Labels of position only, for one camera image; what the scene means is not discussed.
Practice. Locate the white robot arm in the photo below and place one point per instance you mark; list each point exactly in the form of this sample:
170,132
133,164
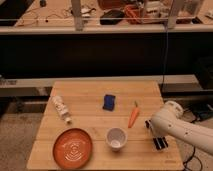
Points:
166,121

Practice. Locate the black device on bench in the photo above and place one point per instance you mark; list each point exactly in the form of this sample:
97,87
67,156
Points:
112,17

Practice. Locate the orange plate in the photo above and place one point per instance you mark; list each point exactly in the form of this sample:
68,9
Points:
72,149

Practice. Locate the orange toy carrot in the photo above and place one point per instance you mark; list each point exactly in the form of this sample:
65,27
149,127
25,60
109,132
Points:
133,115

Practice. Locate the orange tool on bench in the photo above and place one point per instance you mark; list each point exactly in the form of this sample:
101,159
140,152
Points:
134,14

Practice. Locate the blue sponge block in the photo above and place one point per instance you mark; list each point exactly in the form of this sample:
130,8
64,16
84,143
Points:
109,102

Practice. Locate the white ceramic cup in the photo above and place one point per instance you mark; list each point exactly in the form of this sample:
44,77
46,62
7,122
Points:
116,138

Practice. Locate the white plastic bottle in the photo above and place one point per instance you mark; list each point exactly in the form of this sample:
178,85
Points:
62,109

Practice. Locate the black striped eraser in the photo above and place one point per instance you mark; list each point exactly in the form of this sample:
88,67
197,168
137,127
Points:
160,142

